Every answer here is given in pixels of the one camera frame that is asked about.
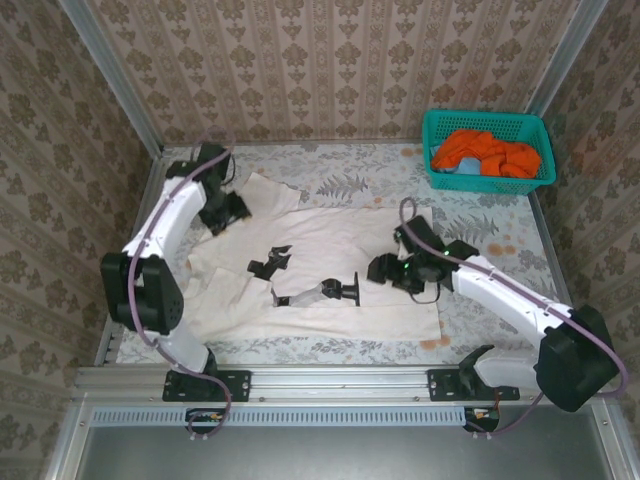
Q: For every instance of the orange t-shirt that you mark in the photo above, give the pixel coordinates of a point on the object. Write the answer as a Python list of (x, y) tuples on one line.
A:
[(500, 150)]

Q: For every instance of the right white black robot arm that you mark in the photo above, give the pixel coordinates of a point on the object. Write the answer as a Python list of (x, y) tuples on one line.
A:
[(500, 295)]

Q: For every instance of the grey metal panel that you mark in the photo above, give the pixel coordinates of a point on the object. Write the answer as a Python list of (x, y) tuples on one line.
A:
[(325, 455)]

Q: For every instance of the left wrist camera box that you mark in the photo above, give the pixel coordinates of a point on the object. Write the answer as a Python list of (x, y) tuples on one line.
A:
[(215, 157)]

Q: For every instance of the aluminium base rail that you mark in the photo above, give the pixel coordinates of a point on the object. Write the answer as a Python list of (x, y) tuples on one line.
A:
[(340, 382)]

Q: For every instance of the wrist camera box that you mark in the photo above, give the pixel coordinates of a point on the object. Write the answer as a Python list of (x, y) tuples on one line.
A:
[(215, 157), (417, 232)]

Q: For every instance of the aluminium side rail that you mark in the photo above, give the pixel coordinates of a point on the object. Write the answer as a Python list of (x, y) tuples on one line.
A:
[(147, 200), (555, 240)]

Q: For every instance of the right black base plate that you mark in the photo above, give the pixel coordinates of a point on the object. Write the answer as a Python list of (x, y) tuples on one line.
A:
[(442, 385)]

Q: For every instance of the aluminium frame post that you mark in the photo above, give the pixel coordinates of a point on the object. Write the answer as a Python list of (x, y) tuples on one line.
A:
[(560, 75), (112, 80)]

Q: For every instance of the white t-shirt with black print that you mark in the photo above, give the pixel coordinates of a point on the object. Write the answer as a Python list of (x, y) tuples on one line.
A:
[(340, 235)]

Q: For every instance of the black connector box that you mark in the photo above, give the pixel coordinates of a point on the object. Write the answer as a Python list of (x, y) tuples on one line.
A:
[(205, 417), (482, 417)]

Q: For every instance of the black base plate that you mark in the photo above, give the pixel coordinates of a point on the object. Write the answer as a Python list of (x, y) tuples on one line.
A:
[(235, 385), (442, 385)]

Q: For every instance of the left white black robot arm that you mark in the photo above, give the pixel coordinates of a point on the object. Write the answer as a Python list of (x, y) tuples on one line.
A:
[(170, 215)]

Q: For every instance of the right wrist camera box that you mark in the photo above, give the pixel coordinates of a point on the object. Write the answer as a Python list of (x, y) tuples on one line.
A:
[(417, 232)]

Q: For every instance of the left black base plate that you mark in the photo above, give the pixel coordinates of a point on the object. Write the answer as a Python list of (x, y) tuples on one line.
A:
[(235, 385)]

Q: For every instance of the light blue t-shirt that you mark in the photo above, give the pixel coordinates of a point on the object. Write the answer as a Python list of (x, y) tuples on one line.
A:
[(467, 166)]

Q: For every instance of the teal plastic basket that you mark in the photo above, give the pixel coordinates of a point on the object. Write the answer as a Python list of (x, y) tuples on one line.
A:
[(500, 186)]

